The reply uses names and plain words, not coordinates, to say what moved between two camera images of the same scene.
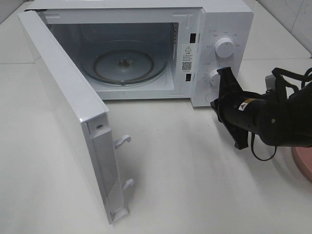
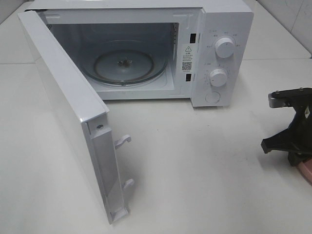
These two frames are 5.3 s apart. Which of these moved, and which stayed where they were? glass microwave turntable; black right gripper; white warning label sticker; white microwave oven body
Moved: black right gripper
Stayed: white microwave oven body; glass microwave turntable; white warning label sticker
